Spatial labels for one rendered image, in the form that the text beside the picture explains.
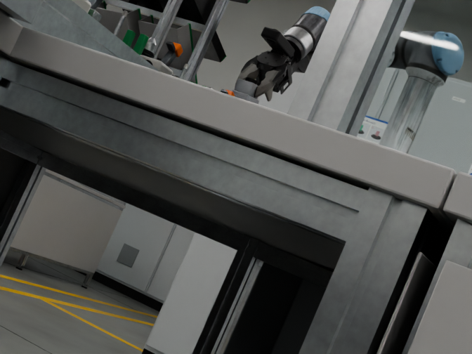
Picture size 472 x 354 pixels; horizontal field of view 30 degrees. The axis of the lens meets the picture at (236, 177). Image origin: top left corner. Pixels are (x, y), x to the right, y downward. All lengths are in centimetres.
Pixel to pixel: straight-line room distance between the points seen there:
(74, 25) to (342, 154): 58
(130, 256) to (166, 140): 945
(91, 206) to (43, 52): 762
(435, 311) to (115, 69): 33
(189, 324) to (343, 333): 468
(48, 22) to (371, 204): 58
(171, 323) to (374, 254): 473
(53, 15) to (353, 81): 51
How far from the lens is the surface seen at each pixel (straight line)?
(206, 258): 531
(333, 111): 70
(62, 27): 113
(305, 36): 220
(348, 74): 70
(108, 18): 218
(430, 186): 62
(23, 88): 82
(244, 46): 1096
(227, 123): 68
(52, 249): 819
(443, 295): 61
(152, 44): 155
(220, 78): 1091
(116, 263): 1025
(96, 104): 76
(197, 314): 528
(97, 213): 853
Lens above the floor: 74
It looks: 6 degrees up
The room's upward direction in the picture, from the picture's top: 24 degrees clockwise
